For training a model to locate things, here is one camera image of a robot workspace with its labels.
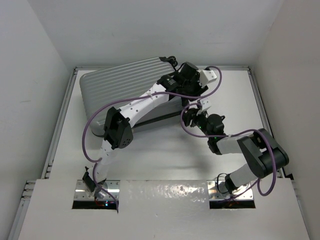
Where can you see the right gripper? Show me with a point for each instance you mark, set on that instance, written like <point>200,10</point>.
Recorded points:
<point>192,115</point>

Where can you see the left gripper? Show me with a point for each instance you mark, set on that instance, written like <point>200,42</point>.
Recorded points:
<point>199,89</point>

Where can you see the grey suitcase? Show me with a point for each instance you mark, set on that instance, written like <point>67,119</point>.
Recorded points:
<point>125,81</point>

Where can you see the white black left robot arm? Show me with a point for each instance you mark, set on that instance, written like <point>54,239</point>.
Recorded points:
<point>122,117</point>

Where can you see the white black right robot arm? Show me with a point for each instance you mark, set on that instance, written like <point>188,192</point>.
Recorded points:
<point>262,153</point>

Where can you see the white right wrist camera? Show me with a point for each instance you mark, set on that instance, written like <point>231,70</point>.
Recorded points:
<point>203,105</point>

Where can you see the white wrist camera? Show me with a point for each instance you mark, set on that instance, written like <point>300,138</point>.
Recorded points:
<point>206,77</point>
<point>203,105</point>

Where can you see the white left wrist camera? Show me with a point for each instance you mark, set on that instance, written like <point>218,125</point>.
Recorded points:
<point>206,77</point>

